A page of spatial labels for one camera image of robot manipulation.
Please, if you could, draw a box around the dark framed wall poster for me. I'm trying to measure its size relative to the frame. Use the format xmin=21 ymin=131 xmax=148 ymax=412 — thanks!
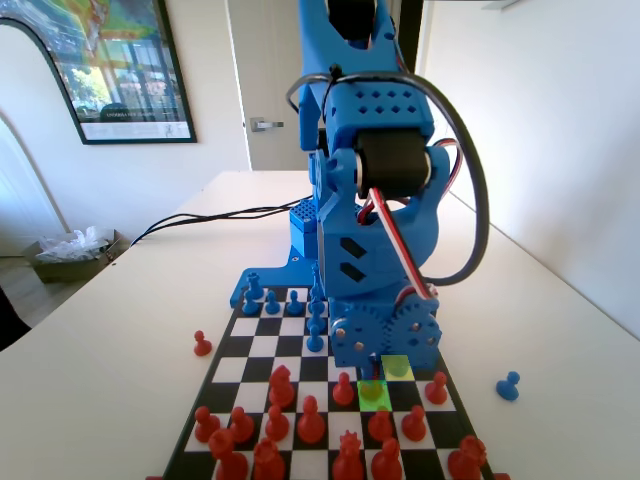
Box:
xmin=0 ymin=0 xmax=199 ymax=146

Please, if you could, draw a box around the black and white chessboard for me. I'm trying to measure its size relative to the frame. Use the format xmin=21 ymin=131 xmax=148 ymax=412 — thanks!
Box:
xmin=159 ymin=284 xmax=497 ymax=480

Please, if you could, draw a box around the red white black servo wire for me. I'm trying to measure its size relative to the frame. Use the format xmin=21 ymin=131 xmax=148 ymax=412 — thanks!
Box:
xmin=357 ymin=187 xmax=440 ymax=301

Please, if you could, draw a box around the red rook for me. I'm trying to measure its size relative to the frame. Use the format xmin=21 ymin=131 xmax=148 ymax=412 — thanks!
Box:
xmin=208 ymin=428 xmax=250 ymax=480
xmin=446 ymin=434 xmax=488 ymax=480

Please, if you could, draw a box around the red queen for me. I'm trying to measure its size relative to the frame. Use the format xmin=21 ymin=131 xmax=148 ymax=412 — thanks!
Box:
xmin=330 ymin=432 xmax=365 ymax=480

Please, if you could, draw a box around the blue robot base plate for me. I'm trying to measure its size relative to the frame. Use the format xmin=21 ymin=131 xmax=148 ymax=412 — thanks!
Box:
xmin=228 ymin=249 xmax=322 ymax=309

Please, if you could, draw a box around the thick black camera cable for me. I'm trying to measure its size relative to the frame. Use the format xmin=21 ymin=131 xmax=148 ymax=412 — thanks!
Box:
xmin=284 ymin=69 xmax=490 ymax=289

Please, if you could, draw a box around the thin black power cable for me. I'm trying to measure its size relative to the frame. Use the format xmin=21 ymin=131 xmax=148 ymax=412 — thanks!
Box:
xmin=130 ymin=198 xmax=312 ymax=247
xmin=130 ymin=200 xmax=312 ymax=247

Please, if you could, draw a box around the brown cardboard box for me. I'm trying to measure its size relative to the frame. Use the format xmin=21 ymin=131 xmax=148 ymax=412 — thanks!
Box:
xmin=23 ymin=228 xmax=132 ymax=285

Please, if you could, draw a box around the clear crumpled plastic bag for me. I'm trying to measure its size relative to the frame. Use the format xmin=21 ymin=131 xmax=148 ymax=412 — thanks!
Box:
xmin=37 ymin=225 xmax=115 ymax=264

